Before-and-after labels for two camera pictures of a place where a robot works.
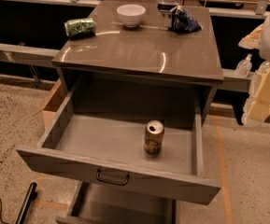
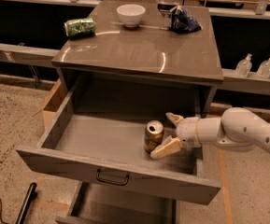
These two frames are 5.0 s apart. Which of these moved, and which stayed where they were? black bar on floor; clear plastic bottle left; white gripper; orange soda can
Moved: white gripper
Stayed: black bar on floor; clear plastic bottle left; orange soda can
